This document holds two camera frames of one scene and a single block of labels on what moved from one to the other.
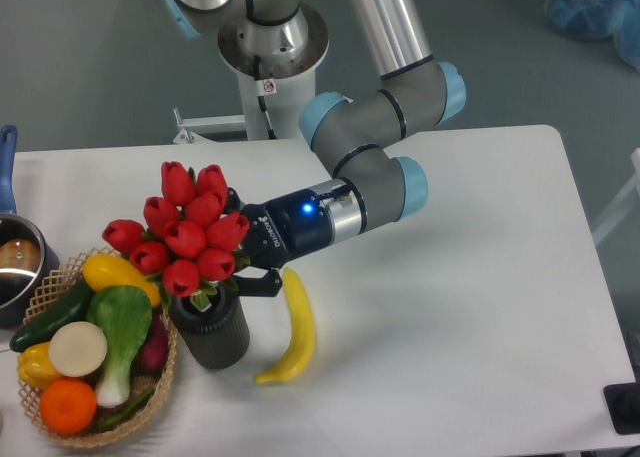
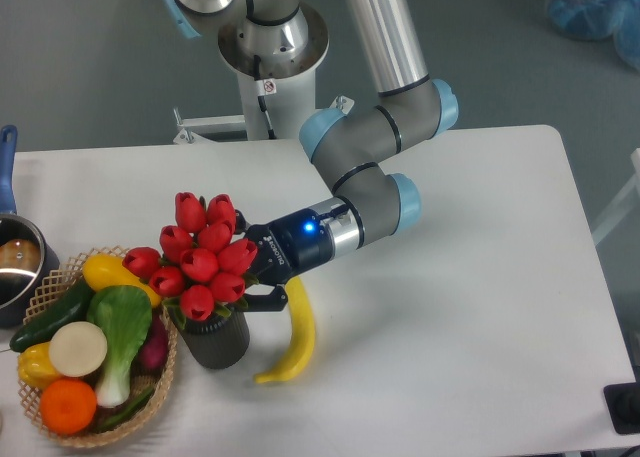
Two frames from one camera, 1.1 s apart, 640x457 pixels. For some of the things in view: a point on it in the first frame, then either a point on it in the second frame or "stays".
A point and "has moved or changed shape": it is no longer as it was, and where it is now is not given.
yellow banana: x=303 y=332 stays
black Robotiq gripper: x=278 y=231 to x=295 y=243
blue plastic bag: x=592 y=8 stays
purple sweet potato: x=153 y=353 stays
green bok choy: x=124 y=315 stays
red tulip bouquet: x=188 y=239 has moved or changed shape
